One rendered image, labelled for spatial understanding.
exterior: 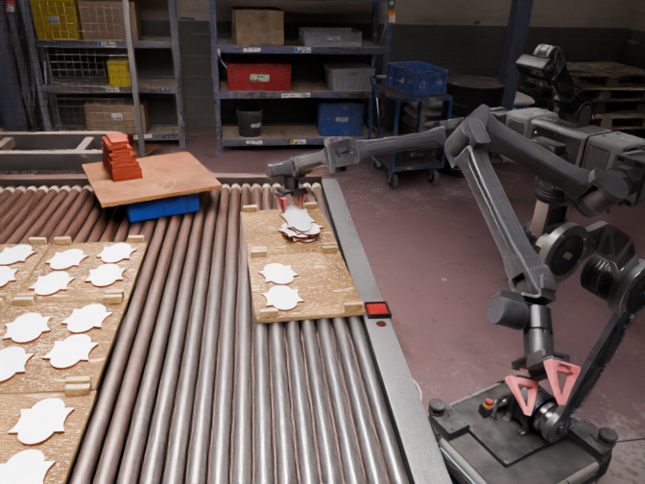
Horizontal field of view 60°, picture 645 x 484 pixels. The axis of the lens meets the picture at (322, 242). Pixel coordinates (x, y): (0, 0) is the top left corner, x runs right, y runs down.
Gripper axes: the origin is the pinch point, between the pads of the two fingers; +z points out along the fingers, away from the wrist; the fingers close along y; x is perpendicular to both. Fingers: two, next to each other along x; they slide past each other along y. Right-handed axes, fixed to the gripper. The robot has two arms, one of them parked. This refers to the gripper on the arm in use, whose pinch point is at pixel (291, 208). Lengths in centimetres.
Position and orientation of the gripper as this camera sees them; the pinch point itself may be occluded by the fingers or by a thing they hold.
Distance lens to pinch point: 225.7
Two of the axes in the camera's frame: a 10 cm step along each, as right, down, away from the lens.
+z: -0.2, 8.9, 4.5
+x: 5.8, 3.8, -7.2
